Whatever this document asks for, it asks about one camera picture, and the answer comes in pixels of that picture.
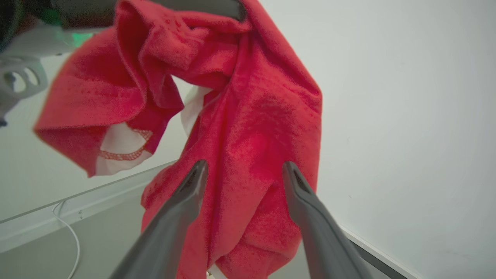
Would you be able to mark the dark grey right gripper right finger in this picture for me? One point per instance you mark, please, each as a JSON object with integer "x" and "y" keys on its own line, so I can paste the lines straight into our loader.
{"x": 325, "y": 240}

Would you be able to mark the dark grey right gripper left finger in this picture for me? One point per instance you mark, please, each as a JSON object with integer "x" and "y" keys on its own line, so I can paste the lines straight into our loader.
{"x": 166, "y": 236}

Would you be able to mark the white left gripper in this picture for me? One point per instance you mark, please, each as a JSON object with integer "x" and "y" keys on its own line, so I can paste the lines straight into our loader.
{"x": 35, "y": 42}

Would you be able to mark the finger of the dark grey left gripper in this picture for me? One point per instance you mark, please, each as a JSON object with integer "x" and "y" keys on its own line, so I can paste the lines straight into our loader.
{"x": 209, "y": 7}

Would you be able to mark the red terry garment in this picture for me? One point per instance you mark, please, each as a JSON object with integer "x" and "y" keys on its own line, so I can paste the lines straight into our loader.
{"x": 252, "y": 128}

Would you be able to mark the dark grey baseboard strip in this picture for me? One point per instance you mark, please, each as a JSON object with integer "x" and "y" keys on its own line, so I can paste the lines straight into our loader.
{"x": 372, "y": 255}

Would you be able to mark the white grey baseboard strip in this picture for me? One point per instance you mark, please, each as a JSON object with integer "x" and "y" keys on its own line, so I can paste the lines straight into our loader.
{"x": 77, "y": 201}

